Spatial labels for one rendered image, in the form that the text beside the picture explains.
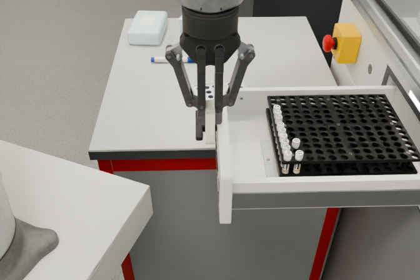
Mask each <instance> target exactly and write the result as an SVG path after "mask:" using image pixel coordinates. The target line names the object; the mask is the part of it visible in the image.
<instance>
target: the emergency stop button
mask: <svg viewBox="0 0 420 280"><path fill-rule="evenodd" d="M333 47H334V40H333V39H332V37H331V35H325V36H324V38H323V41H322V48H323V50H324V51H325V52H330V51H331V48H333Z"/></svg>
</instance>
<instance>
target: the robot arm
mask: <svg viewBox="0 0 420 280"><path fill-rule="evenodd" d="M177 1H178V2H179V3H180V4H181V5H182V34H181V36H180V39H179V40H180V41H179V42H178V43H176V44H175V45H170V44H169V45H167V46H166V53H165V58H166V60H167V61H168V62H169V64H170V65H171V66H172V67H173V69H174V72H175V75H176V78H177V81H178V83H179V87H180V89H181V92H182V96H183V98H184V101H185V103H186V106H187V107H189V108H191V107H195V108H197V111H198V123H199V125H205V135H206V144H215V124H221V123H222V121H223V108H224V107H226V106H229V107H232V106H234V104H235V102H236V98H237V96H238V92H239V90H240V87H241V84H242V81H243V78H244V75H245V72H246V69H247V67H248V65H249V64H250V63H251V61H252V60H253V59H254V58H255V56H256V55H255V51H254V46H253V45H252V44H245V43H244V42H242V41H241V38H240V35H239V34H238V14H239V5H240V4H241V3H242V2H243V0H177ZM236 50H238V51H237V56H238V58H237V61H236V65H235V67H234V71H233V73H232V76H231V80H230V83H229V86H228V89H227V92H226V94H225V95H223V74H224V63H226V62H227V61H228V60H229V58H230V57H231V56H232V55H233V54H234V53H235V52H236ZM183 51H184V52H185V53H186V54H187V55H188V56H189V57H190V58H191V59H192V61H193V62H194V63H196V64H197V96H196V95H194V94H193V90H192V88H191V84H190V82H189V78H188V75H187V72H186V69H185V66H184V63H183V59H182V58H183ZM209 65H212V66H214V100H213V99H211V100H206V66H209ZM58 244H59V238H58V235H57V233H56V232H55V231H54V230H52V229H47V228H41V227H36V226H33V225H31V224H28V223H26V222H24V221H22V220H20V219H18V218H16V217H15V216H14V214H13V212H12V210H11V207H10V203H9V199H8V195H7V193H6V190H5V187H4V184H3V181H2V174H1V170H0V280H23V279H24V278H25V277H26V276H27V275H28V274H29V273H30V271H31V270H32V269H33V268H34V267H35V265H36V264H37V263H38V262H39V261H40V260H41V259H42V258H43V257H44V256H46V255H47V254H49V253H50V252H51V251H53V250H54V249H56V247H57V246H58Z"/></svg>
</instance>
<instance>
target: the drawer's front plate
mask: <svg viewBox="0 0 420 280"><path fill-rule="evenodd" d="M225 94H226V93H225V85H224V74H223V95H225ZM216 145H217V150H216V152H217V165H216V166H217V167H218V172H217V188H218V191H219V198H218V200H219V222H220V223H221V224H231V213H232V200H233V165H232V158H231V145H230V138H229V125H228V112H227V106H226V107H224V108H223V111H222V123H221V124H217V131H216ZM218 178H219V180H218Z"/></svg>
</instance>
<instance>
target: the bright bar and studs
mask: <svg viewBox="0 0 420 280"><path fill-rule="evenodd" d="M261 151H262V158H263V162H264V168H265V173H266V177H267V178H271V177H276V175H275V172H274V166H273V160H272V156H271V150H270V147H269V141H268V139H262V140H261Z"/></svg>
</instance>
